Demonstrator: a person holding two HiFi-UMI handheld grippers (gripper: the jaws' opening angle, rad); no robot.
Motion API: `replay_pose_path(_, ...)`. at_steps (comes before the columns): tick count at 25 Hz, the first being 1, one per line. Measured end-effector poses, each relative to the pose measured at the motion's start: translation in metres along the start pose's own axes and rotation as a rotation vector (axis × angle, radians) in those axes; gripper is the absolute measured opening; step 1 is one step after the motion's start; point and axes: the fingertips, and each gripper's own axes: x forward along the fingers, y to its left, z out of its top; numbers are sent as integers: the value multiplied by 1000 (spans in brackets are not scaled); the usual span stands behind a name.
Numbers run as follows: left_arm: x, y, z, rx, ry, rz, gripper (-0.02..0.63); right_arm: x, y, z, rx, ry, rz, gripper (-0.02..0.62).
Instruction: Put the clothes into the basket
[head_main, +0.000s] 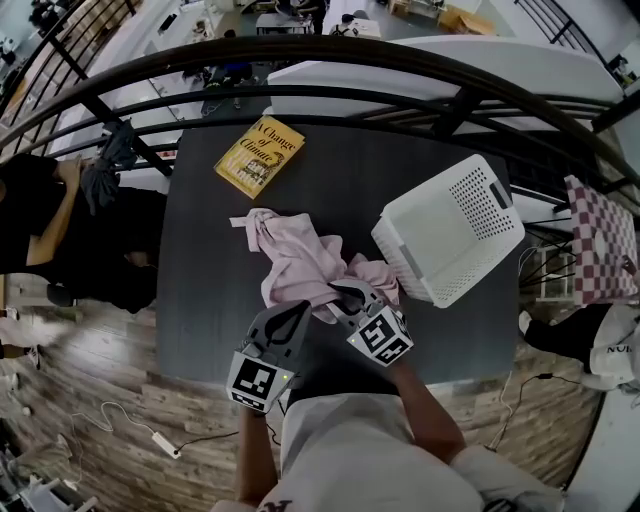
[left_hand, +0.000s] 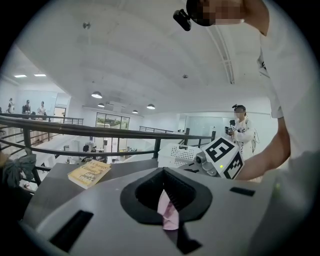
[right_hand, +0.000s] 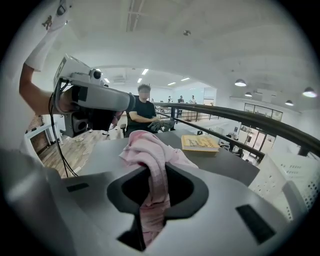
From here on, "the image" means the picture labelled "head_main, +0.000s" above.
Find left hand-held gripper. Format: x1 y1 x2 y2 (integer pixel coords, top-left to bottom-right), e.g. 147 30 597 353
227 299 314 416

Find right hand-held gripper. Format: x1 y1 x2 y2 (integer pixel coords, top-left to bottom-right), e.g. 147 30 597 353
327 278 415 369

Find pink clothes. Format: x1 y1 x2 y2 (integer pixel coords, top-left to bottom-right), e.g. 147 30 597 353
229 207 401 324

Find white plastic laundry basket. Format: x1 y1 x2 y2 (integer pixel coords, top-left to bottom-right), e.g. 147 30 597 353
370 153 526 309

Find person's left forearm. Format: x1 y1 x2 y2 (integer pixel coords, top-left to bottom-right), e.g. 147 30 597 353
234 407 279 509

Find person's right forearm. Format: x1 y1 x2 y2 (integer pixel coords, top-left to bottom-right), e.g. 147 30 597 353
387 359 467 464

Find person's white shirt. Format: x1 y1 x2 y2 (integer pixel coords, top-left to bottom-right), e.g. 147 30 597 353
209 392 569 512

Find white power strip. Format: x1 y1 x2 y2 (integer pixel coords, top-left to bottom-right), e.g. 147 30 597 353
151 432 182 460

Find yellow book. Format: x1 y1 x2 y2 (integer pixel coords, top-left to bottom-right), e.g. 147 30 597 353
213 115 307 200

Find grey cloth on railing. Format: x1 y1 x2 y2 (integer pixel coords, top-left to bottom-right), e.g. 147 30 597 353
79 119 139 216

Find checkered tablecloth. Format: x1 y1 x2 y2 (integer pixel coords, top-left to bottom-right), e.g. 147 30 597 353
564 174 640 307

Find black metal railing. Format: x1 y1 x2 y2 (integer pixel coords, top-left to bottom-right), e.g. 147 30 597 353
0 34 640 201

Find black balcony railing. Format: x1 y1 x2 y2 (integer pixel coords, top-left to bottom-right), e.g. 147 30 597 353
514 0 601 61
0 0 141 116

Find black cable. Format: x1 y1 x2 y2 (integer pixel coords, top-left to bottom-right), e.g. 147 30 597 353
174 429 242 452

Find white cable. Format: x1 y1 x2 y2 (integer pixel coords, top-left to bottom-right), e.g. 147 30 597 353
69 401 156 437

